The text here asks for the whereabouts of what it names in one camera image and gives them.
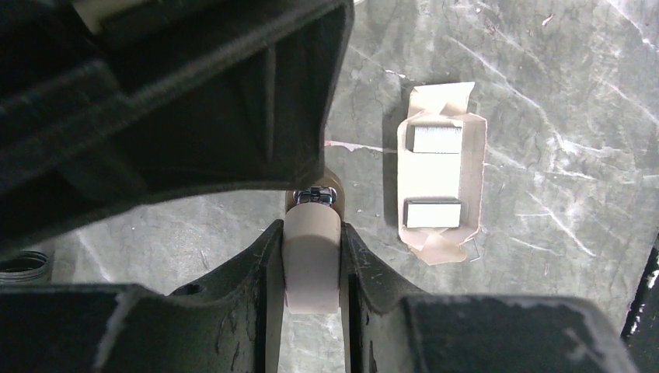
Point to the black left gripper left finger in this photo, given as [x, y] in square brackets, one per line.
[229, 320]

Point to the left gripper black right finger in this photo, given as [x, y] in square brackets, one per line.
[391, 325]

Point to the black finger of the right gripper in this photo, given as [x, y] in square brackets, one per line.
[109, 105]

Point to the brown stapler base part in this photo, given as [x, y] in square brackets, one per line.
[310, 250]

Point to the white staple box tray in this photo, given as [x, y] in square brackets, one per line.
[458, 177]

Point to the staple strip in tray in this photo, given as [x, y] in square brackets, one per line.
[436, 139]
[432, 214]

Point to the single loose staple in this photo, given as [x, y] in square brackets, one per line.
[474, 253]

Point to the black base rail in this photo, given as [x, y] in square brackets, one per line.
[640, 332]

